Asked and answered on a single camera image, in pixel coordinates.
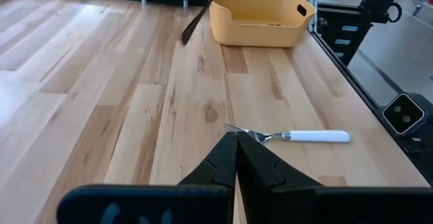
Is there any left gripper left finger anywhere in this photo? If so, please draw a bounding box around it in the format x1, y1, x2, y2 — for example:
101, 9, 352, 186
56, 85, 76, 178
56, 131, 237, 224

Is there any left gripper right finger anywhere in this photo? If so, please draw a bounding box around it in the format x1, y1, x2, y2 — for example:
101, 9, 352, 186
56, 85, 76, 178
237, 131, 433, 224

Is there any black fork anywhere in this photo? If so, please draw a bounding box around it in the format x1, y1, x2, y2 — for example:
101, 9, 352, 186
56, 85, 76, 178
180, 0, 219, 47

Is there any white-handled fork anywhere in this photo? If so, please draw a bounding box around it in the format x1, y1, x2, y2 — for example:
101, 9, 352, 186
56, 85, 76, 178
223, 122, 351, 145

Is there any yellow plastic bin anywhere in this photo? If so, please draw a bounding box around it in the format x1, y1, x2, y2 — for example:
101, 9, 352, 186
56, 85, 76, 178
207, 0, 318, 48

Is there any black table-level camera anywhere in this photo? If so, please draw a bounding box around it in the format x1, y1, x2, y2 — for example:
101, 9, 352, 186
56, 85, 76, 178
382, 92, 428, 137

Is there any black clamp mount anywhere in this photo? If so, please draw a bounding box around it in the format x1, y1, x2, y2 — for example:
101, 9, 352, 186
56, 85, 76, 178
358, 0, 403, 24

